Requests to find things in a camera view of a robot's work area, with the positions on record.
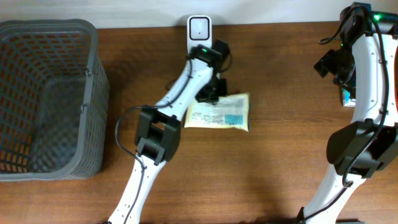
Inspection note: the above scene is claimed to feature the grey plastic mesh basket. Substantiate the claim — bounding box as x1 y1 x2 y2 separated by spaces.
1 19 109 182

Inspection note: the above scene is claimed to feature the green tissue pack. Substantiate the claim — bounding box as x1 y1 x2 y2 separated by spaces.
341 88 356 108

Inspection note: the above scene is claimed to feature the yellow snack bag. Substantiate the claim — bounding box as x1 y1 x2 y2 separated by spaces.
184 93 250 132

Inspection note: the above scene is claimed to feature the white barcode scanner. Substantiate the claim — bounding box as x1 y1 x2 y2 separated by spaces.
187 15 213 53

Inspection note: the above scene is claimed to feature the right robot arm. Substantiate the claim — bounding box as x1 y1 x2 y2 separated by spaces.
296 2 397 223

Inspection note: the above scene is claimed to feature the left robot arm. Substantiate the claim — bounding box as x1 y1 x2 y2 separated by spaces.
108 40 231 224

